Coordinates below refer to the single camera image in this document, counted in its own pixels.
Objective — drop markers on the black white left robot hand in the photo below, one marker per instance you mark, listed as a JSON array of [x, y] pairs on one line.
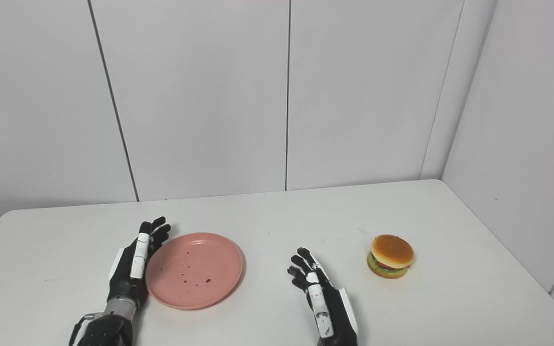
[[135, 264]]

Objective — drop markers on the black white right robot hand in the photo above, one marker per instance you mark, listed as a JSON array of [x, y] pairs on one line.
[[325, 302]]

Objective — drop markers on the pink round plate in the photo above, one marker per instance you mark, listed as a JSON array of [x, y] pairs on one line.
[[194, 270]]

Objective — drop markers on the toy hamburger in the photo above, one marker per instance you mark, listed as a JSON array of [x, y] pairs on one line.
[[391, 256]]

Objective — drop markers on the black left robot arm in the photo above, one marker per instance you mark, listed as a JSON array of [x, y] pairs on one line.
[[106, 327]]

